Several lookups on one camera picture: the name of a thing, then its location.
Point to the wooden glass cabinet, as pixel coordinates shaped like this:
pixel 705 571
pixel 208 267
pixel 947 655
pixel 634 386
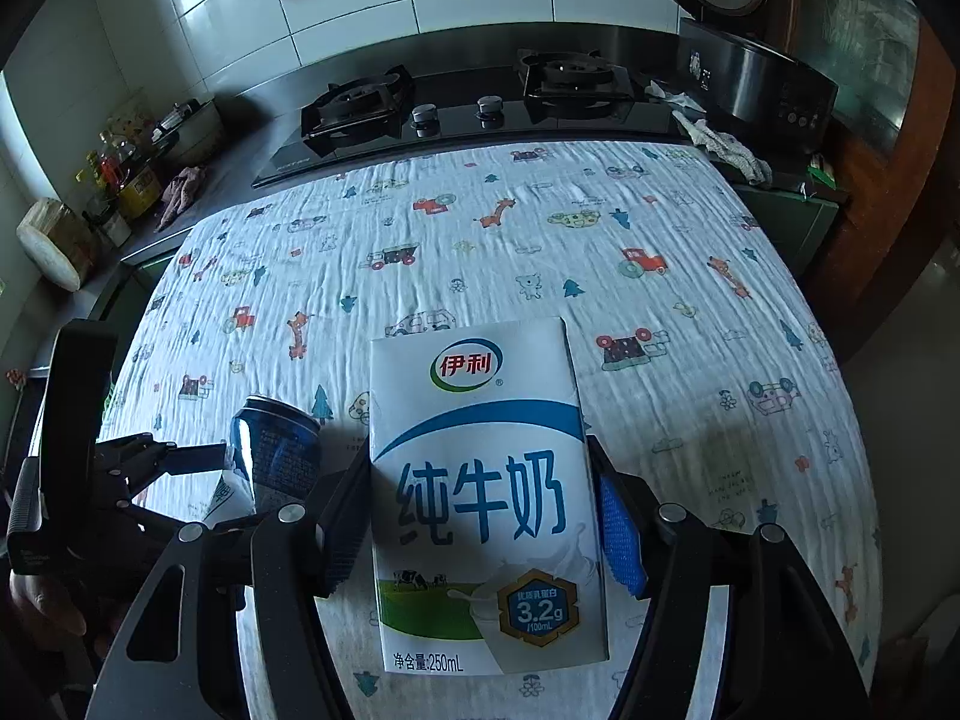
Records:
pixel 877 90

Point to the white rag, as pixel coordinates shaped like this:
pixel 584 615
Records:
pixel 724 146

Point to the white blue milk carton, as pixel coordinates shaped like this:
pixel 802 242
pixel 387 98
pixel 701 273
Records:
pixel 480 502

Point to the black countertop appliance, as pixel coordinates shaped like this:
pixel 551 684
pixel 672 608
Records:
pixel 757 82

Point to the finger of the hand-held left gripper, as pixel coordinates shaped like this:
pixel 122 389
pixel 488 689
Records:
pixel 165 457
pixel 157 517

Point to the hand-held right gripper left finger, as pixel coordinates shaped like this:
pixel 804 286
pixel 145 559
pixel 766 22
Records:
pixel 341 540

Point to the steel pot with lid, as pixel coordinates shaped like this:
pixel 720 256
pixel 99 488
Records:
pixel 195 131

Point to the black gas stove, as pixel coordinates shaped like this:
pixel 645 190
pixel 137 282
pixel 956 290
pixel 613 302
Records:
pixel 465 139

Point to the green packet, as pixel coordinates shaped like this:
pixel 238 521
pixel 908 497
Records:
pixel 821 176

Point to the person's left hand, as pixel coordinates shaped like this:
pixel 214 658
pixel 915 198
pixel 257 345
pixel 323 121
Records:
pixel 45 607

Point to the printed white tablecloth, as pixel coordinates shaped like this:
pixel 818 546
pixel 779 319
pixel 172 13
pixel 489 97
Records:
pixel 525 255

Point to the pink rag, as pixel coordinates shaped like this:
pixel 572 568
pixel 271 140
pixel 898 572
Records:
pixel 180 195

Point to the blue white drink can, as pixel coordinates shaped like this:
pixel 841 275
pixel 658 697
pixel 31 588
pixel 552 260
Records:
pixel 277 457

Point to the glass jar yellow label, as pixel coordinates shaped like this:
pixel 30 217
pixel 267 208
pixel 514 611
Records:
pixel 139 195

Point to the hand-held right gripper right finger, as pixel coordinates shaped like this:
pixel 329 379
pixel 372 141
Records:
pixel 622 540

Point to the round wooden chopping block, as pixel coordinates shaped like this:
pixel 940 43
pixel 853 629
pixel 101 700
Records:
pixel 56 240

